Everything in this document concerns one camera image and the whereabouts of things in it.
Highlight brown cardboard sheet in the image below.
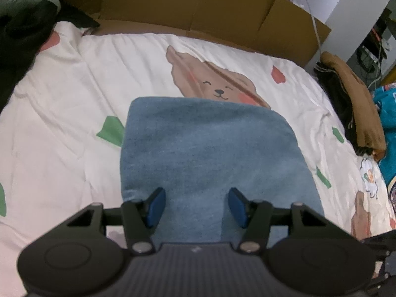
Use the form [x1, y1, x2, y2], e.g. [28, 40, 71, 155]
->
[65, 0, 330, 66]

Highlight white cable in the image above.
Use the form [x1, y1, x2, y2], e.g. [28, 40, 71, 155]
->
[286, 0, 323, 55]

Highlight black garment under brown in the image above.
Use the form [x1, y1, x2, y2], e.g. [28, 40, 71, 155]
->
[313, 62, 373, 156]

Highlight cream bear print duvet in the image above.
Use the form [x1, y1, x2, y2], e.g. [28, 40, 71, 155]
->
[1, 22, 395, 296]

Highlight dark grey blanket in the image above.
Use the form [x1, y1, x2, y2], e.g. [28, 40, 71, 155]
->
[1, 0, 100, 108]

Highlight brown folded garment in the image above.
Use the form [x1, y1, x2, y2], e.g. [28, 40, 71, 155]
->
[319, 52, 387, 161]

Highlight teal patterned cloth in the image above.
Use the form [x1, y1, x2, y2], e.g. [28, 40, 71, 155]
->
[373, 82, 396, 211]

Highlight light blue denim pants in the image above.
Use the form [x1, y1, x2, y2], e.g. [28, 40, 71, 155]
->
[120, 97, 323, 245]

